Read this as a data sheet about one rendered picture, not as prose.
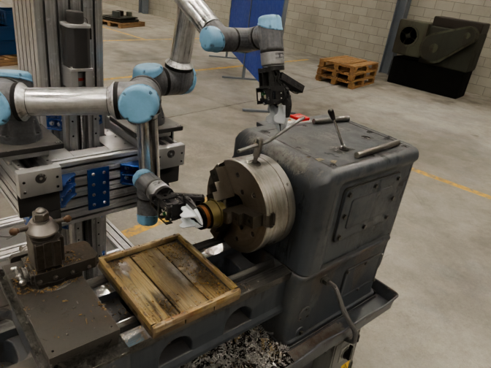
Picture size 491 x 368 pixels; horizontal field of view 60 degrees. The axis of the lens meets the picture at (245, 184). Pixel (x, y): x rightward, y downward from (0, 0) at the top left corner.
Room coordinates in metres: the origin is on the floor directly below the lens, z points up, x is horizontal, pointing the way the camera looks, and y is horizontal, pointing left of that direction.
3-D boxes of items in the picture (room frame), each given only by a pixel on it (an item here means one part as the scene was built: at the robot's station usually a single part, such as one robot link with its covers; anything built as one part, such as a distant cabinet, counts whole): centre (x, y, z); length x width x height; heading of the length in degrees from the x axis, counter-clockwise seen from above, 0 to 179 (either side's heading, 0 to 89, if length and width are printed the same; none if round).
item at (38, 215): (0.90, 0.49, 1.17); 0.04 x 0.04 x 0.03
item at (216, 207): (1.16, 0.10, 1.08); 0.09 x 0.09 x 0.09; 45
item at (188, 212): (1.11, 0.15, 1.10); 0.09 x 0.06 x 0.03; 43
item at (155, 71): (1.72, 0.44, 1.33); 0.13 x 0.12 x 0.14; 134
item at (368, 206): (1.55, -0.29, 1.06); 0.59 x 0.48 x 0.39; 133
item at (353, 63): (9.28, -1.79, 0.22); 1.25 x 0.86 x 0.44; 146
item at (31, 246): (0.90, 0.49, 1.07); 0.07 x 0.07 x 0.10; 43
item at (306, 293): (1.55, -0.29, 0.43); 0.60 x 0.48 x 0.86; 133
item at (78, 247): (0.92, 0.47, 0.99); 0.20 x 0.10 x 0.05; 133
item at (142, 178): (1.31, 0.33, 1.08); 0.11 x 0.08 x 0.09; 43
